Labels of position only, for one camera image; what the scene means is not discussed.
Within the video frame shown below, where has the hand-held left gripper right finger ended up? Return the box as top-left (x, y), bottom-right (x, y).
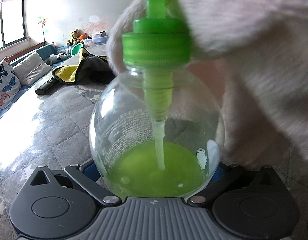
top-left (188, 164), bottom-right (280, 205)

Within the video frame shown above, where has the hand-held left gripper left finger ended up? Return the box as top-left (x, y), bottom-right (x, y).
top-left (31, 164), bottom-right (122, 205)

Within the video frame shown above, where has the pale pink towel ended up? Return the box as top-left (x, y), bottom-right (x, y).
top-left (105, 0), bottom-right (308, 170)

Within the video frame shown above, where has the clear pump bottle green liquid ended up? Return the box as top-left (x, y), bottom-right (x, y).
top-left (89, 0), bottom-right (225, 198)

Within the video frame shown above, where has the black remote control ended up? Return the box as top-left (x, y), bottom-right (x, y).
top-left (35, 76), bottom-right (57, 95)

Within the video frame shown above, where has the yellow grey microfiber cloth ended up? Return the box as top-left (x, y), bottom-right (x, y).
top-left (51, 47), bottom-right (114, 84)

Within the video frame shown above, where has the white pillow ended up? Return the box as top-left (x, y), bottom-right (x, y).
top-left (13, 52), bottom-right (52, 87)

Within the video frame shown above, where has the black white plush toy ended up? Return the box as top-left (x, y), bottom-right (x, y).
top-left (48, 52), bottom-right (69, 64)

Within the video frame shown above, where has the butterfly print pillow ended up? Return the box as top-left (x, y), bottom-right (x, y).
top-left (0, 57), bottom-right (21, 110)

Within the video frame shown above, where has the green plastic basin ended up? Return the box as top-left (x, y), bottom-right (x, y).
top-left (71, 44), bottom-right (85, 55)

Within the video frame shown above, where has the large clear storage box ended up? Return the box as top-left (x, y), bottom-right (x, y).
top-left (83, 36), bottom-right (111, 47)

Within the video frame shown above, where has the brown teddy bear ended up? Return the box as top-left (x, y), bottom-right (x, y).
top-left (66, 29), bottom-right (81, 46)

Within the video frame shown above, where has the colourful pinwheel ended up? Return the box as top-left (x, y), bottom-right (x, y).
top-left (37, 17), bottom-right (48, 43)

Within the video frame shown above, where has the window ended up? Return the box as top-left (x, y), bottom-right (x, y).
top-left (0, 0), bottom-right (32, 53)

